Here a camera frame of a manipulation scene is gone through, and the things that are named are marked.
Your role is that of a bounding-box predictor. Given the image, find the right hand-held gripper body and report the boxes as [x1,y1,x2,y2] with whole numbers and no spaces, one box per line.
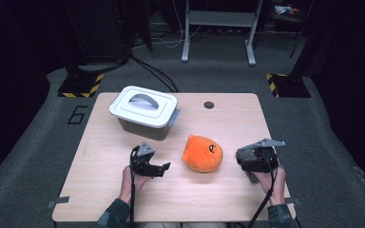
[241,138,286,174]

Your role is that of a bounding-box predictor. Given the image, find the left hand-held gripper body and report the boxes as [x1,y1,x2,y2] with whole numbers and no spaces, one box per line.
[129,141,163,177]

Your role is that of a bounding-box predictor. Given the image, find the grey plastic storage box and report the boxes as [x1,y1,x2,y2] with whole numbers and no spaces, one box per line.
[117,116,173,142]

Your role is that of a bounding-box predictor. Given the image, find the orange plush toy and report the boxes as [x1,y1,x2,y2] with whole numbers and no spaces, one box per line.
[181,134,224,174]

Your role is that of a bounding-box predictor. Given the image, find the grey lidded plastic box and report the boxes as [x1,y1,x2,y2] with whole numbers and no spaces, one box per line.
[108,85,182,129]

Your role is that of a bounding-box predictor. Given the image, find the person's left hand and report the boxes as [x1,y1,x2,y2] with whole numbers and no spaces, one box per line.
[119,165,152,205]

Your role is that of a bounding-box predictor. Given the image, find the person's right hand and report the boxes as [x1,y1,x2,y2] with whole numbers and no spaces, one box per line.
[256,166,287,206]

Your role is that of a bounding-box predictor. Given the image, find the grey tape strip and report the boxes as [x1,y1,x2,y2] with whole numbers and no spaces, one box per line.
[284,197,302,207]
[46,196,71,210]

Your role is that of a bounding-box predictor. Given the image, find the black stand base yellow stripes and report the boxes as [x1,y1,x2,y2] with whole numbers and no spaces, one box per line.
[57,71,106,99]
[264,72,313,99]

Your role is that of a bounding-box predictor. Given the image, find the black metal rack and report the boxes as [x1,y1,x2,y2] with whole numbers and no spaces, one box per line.
[261,0,316,60]

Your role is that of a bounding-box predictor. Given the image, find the black cabinet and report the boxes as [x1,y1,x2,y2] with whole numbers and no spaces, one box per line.
[62,0,131,66]

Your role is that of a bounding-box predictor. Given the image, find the colourful small items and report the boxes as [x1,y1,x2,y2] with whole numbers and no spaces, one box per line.
[273,4,300,16]

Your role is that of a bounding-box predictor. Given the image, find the left hand-held gripper cable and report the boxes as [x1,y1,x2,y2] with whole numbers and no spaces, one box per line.
[129,145,138,228]

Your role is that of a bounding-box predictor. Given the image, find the hand-held gripper cable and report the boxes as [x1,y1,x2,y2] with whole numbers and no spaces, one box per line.
[246,153,279,228]
[129,145,138,228]

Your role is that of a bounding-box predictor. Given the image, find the right hand-held gripper cable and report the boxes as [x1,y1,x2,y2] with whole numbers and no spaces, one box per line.
[246,153,279,228]

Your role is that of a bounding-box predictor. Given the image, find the black floor cables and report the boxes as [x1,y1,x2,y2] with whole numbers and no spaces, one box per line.
[128,52,181,94]

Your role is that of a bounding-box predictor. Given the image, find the white floor cable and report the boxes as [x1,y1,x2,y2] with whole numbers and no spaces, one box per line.
[132,0,204,49]

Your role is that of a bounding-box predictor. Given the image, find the white metal desk frame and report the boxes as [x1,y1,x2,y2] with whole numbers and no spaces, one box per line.
[181,0,264,67]

